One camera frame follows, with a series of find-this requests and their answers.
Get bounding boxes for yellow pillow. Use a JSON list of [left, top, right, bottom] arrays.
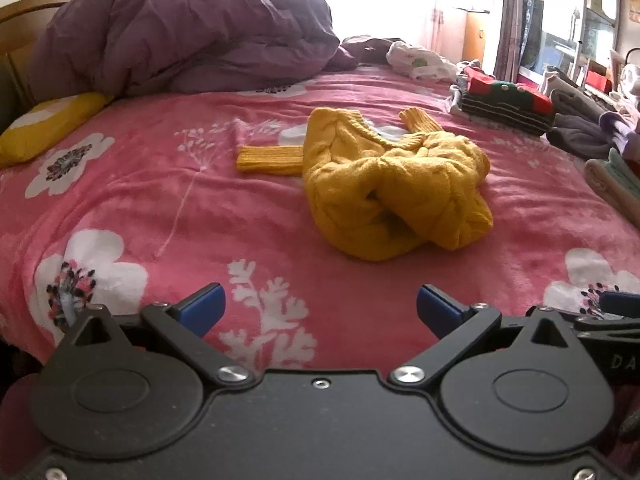
[[0, 91, 116, 168]]

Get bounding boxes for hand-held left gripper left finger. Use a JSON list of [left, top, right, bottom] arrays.
[[60, 282, 256, 391]]

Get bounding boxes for grey folded clothes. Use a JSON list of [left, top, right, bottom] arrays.
[[545, 87, 626, 161]]

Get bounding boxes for purple duvet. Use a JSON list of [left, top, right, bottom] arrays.
[[27, 0, 358, 98]]

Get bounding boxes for striped red green folded garment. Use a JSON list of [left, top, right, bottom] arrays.
[[447, 62, 556, 136]]

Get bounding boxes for dark mauve garment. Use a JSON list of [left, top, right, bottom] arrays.
[[340, 35, 403, 66]]

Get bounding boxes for wooden headboard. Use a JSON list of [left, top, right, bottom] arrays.
[[0, 0, 81, 126]]

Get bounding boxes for lavender folded garment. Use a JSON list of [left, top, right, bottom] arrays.
[[597, 110, 640, 156]]

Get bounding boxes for white clothes pile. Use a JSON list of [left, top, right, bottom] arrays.
[[386, 40, 461, 81]]

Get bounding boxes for mint green folded garment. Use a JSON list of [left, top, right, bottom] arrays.
[[602, 147, 640, 181]]

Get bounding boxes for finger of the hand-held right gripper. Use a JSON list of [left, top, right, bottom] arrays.
[[572, 290, 640, 334]]

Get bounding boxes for cluttered shelf unit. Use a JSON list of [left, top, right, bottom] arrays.
[[575, 0, 640, 91]]

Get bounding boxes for plaid purple curtain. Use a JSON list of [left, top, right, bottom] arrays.
[[492, 0, 546, 83]]

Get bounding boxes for orange wooden cabinet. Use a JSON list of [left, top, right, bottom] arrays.
[[462, 7, 488, 63]]

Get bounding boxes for yellow knit sweater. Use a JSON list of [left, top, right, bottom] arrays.
[[236, 106, 495, 262]]

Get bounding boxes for pink floral blanket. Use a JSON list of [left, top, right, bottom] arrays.
[[0, 67, 640, 391]]

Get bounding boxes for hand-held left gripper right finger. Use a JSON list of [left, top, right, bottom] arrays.
[[387, 284, 576, 388]]

